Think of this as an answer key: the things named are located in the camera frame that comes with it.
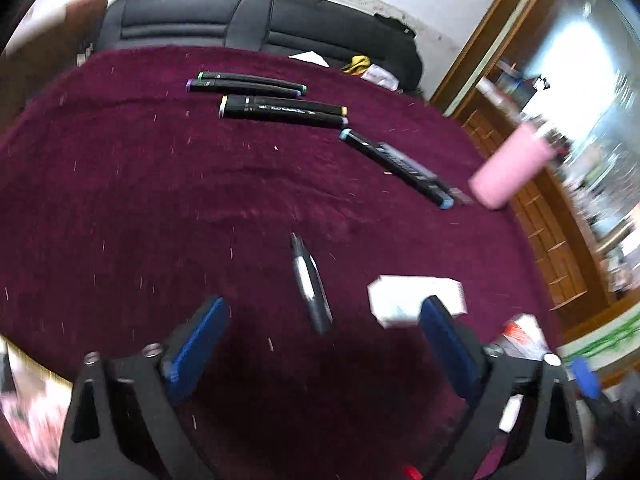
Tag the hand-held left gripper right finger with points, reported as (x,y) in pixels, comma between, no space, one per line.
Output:
(450,345)

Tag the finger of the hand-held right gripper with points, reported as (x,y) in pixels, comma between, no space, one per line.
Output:
(586,377)

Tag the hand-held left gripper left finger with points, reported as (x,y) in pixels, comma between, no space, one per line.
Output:
(195,350)

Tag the clear black gel pen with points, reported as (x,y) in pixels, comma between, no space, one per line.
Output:
(311,285)

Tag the red-capped black marker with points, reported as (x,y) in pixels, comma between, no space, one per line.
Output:
(411,473)

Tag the gold-rimmed storage box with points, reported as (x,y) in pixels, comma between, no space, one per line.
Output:
(30,410)

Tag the maroon tablecloth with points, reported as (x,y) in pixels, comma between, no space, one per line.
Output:
(175,210)

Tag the wooden sideboard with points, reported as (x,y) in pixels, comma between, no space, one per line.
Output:
(550,240)

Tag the grey slim pen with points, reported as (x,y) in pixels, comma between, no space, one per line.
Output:
(462,196)

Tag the pink bottle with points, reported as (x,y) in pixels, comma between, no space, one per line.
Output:
(505,170)

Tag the blue-capped black marker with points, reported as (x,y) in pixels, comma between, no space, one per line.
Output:
(395,160)

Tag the plum-capped black marker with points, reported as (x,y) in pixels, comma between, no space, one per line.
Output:
(280,115)

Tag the yellow-capped black marker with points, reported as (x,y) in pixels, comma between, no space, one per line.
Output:
(285,102)

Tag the purple-capped black marker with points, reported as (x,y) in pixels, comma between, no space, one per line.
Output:
(240,88)

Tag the white wrapper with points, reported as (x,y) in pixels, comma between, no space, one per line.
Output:
(380,77)

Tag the green-capped black marker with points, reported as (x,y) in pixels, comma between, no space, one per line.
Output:
(250,79)

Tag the yellow crumpled item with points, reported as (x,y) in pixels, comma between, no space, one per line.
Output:
(355,65)

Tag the white paper sheet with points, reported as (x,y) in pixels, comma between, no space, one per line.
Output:
(310,58)

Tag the black leather sofa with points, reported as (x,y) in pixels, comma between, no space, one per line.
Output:
(200,20)

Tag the wooden door frame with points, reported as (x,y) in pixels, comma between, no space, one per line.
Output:
(480,50)

